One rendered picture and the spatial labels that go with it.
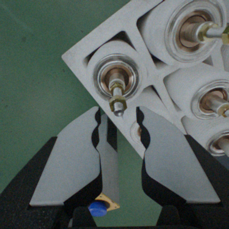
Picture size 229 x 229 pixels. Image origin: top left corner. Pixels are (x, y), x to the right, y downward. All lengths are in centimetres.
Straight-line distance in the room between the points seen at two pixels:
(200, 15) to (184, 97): 11
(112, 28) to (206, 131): 27
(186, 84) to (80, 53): 20
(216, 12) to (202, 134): 22
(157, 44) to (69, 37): 31
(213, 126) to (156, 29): 22
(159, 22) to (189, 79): 11
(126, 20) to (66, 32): 24
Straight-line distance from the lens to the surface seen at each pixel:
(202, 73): 27
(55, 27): 48
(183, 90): 27
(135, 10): 28
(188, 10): 22
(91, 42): 28
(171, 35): 21
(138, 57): 21
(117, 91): 16
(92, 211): 34
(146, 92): 30
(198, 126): 35
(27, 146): 77
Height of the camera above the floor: 45
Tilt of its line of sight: 58 degrees down
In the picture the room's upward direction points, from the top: 180 degrees clockwise
